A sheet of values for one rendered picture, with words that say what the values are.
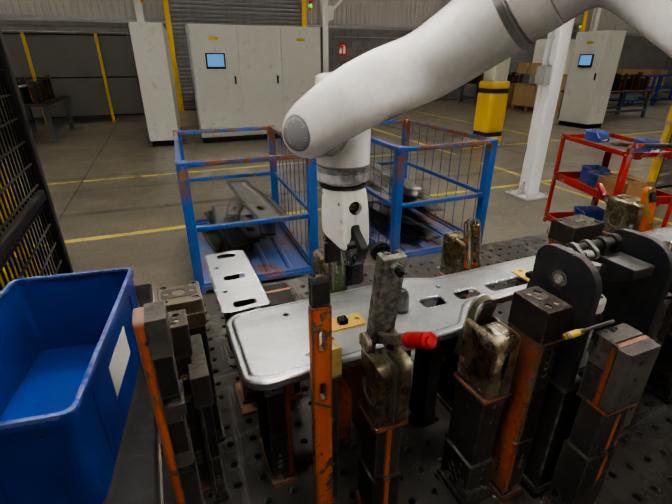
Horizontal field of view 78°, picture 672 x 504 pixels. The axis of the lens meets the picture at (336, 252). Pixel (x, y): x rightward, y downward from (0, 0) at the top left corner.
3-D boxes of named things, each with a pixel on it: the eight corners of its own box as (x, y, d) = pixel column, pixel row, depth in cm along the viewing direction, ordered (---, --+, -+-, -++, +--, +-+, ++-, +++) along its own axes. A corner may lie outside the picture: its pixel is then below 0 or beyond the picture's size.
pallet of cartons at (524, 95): (560, 111, 1271) (570, 62, 1214) (541, 112, 1241) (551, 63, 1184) (528, 107, 1370) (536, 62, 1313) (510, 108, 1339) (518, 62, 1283)
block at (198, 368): (220, 449, 88) (200, 332, 76) (229, 499, 78) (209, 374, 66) (205, 454, 87) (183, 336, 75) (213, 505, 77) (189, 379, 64)
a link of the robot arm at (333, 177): (380, 167, 63) (379, 186, 64) (355, 155, 71) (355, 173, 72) (329, 172, 60) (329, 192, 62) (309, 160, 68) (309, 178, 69)
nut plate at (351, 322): (358, 313, 81) (358, 308, 81) (367, 323, 78) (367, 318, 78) (318, 323, 78) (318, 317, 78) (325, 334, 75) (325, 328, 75)
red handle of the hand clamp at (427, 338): (386, 327, 66) (443, 327, 51) (390, 341, 65) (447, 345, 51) (363, 334, 64) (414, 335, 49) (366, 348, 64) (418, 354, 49)
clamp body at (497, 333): (463, 454, 87) (491, 302, 72) (503, 503, 78) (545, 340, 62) (426, 469, 84) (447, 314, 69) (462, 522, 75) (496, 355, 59)
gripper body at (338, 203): (378, 181, 64) (376, 248, 68) (351, 167, 72) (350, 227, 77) (333, 187, 61) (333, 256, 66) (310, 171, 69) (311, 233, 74)
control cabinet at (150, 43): (156, 128, 964) (135, 6, 861) (181, 127, 979) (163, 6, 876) (149, 147, 757) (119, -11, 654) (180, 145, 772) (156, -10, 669)
